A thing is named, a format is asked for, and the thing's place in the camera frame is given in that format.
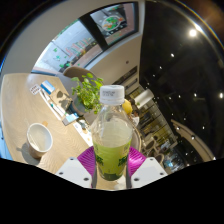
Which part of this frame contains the brown paper cup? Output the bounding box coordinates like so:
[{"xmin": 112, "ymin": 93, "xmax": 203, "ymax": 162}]
[{"xmin": 26, "ymin": 122, "xmax": 54, "ymax": 159}]

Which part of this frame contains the blue tissue packet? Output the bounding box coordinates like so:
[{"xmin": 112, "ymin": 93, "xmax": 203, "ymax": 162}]
[{"xmin": 62, "ymin": 112, "xmax": 80, "ymax": 127}]

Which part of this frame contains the group of wooden chairs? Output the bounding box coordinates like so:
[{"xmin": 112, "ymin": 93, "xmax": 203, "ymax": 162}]
[{"xmin": 139, "ymin": 133, "xmax": 188, "ymax": 171}]

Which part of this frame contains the clear bottle green label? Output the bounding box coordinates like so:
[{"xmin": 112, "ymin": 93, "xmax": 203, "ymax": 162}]
[{"xmin": 90, "ymin": 84, "xmax": 134, "ymax": 182}]

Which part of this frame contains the blue white card pack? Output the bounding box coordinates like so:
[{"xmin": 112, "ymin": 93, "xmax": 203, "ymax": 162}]
[{"xmin": 40, "ymin": 79, "xmax": 56, "ymax": 96}]

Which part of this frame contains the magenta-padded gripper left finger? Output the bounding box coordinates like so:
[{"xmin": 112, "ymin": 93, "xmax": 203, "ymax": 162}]
[{"xmin": 55, "ymin": 145, "xmax": 98, "ymax": 188}]

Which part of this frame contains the framed food poster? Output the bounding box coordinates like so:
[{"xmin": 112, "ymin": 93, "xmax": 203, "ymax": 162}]
[{"xmin": 89, "ymin": 3, "xmax": 138, "ymax": 46}]

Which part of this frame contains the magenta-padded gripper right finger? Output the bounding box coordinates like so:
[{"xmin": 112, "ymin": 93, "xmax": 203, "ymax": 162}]
[{"xmin": 125, "ymin": 145, "xmax": 168, "ymax": 189}]

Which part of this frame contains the potted green plant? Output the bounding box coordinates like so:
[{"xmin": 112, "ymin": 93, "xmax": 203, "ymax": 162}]
[{"xmin": 70, "ymin": 73, "xmax": 105, "ymax": 116}]

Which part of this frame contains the white round pillar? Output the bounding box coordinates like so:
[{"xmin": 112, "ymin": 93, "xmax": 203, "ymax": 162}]
[{"xmin": 134, "ymin": 88, "xmax": 155, "ymax": 109}]

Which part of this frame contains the white printed pamphlet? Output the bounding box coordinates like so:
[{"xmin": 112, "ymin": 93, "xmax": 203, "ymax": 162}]
[{"xmin": 73, "ymin": 118, "xmax": 96, "ymax": 146}]

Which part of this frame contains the group of ceiling lights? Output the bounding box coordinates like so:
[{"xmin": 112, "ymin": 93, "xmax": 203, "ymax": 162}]
[{"xmin": 156, "ymin": 28, "xmax": 224, "ymax": 141}]

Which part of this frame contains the person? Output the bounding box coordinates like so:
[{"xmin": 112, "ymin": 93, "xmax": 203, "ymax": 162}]
[{"xmin": 121, "ymin": 98, "xmax": 134, "ymax": 116}]

